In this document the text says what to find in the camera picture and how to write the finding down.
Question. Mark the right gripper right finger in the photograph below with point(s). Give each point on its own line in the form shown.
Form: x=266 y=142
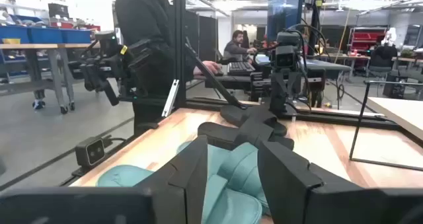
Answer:
x=287 y=184

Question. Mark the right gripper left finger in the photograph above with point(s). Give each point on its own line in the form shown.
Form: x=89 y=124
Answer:
x=188 y=184

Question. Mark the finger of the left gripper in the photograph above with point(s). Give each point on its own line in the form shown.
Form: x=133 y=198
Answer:
x=278 y=98
x=293 y=88

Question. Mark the teal rubber slide sandal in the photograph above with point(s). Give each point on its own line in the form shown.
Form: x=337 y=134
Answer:
x=122 y=176
x=231 y=204

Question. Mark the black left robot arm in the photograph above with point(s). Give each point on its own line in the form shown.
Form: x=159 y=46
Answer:
x=288 y=38

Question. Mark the wooden shelf black metal legs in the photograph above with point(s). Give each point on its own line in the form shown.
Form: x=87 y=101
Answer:
x=396 y=111

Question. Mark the dark operator desk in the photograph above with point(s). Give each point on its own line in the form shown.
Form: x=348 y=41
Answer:
x=324 y=66

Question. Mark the black computer keyboard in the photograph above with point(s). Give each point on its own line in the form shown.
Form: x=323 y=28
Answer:
x=241 y=68

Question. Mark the person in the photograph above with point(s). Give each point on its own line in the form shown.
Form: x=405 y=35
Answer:
x=145 y=35
x=236 y=47

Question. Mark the monitor with blue screen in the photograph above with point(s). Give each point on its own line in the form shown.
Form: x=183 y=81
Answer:
x=284 y=12

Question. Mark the black computer mouse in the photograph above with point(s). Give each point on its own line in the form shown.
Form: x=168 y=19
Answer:
x=219 y=73

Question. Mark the person's hand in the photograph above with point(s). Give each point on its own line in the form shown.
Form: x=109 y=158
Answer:
x=208 y=67

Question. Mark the red parts bin rack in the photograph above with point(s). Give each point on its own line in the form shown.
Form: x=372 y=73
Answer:
x=367 y=39

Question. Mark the black office chair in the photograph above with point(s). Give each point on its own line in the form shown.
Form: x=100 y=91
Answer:
x=381 y=57

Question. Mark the black device with yellow tag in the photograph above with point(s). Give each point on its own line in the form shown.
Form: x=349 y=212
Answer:
x=109 y=65

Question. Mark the blue storage bin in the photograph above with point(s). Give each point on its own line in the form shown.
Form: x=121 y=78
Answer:
x=45 y=35
x=15 y=32
x=76 y=35

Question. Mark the wooden workbench on casters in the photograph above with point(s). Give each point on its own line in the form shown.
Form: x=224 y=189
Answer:
x=49 y=46

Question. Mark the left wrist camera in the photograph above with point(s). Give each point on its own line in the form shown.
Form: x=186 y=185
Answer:
x=285 y=59

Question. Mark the silver metal bracket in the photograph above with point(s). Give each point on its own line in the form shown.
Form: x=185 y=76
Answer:
x=170 y=98

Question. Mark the black table-level camera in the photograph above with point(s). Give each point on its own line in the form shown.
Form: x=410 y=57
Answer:
x=90 y=151

